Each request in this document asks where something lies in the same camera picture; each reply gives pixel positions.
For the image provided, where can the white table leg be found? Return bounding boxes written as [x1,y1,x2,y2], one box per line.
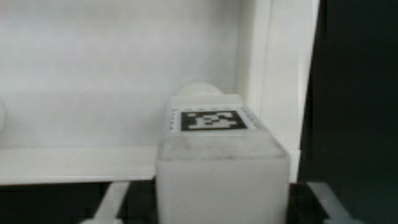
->
[155,82,289,224]

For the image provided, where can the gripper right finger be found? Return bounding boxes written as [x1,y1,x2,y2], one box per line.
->
[307,182,365,224]

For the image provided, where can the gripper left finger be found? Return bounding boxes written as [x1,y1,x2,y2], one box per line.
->
[79,181,129,224]

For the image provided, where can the white square table top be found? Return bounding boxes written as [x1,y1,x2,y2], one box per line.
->
[0,0,321,186]

